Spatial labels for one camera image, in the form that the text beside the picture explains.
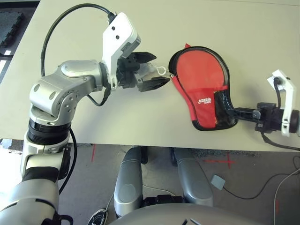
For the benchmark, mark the black white floor device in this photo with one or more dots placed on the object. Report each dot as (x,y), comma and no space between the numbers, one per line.
(98,218)

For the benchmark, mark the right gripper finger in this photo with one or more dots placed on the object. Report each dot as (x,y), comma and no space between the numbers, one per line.
(243,113)

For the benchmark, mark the silver robot left leg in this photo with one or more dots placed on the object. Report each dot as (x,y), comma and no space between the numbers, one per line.
(129,187)

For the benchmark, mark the silver robot torso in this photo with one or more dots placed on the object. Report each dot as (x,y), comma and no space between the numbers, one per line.
(187,216)

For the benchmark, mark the dark speckled floor mat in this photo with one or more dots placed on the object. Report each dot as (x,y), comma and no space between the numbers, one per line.
(192,152)

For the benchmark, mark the black red paddle case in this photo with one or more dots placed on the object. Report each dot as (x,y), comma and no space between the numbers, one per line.
(201,112)

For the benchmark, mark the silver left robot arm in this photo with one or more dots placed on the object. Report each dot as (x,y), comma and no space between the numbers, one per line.
(70,75)

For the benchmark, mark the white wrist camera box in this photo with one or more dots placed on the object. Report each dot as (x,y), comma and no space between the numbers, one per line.
(287,105)
(119,30)

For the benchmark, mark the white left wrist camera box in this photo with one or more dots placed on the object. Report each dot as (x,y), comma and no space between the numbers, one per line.
(119,30)

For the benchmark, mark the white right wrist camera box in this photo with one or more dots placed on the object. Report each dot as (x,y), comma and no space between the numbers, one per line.
(287,105)

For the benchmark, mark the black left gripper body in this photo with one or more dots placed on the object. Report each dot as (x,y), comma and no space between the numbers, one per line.
(126,77)

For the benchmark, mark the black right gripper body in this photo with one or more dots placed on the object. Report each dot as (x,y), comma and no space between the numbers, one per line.
(269,117)

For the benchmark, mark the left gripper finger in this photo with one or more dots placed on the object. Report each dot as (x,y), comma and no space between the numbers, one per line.
(140,57)
(152,84)

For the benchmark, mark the silver robot right leg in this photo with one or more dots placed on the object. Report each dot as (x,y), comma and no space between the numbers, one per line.
(194,185)

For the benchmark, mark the silver robot leg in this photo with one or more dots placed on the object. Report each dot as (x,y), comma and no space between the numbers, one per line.
(129,187)
(194,185)

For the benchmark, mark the small grey box on floor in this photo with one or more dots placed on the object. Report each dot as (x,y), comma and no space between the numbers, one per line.
(218,182)

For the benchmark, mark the black foam floor mat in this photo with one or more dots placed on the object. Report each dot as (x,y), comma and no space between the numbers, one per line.
(10,28)

